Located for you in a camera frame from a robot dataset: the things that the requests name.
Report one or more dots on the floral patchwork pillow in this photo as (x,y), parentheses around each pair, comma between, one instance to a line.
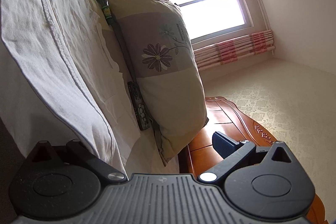
(164,67)

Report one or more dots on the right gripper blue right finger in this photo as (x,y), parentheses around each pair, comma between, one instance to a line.
(235,155)

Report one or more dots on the white printed t-shirt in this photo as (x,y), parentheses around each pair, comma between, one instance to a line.
(52,42)

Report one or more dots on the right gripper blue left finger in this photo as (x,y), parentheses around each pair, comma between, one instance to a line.
(105,172)

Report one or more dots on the pink right curtain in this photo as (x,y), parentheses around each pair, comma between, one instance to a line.
(234,50)

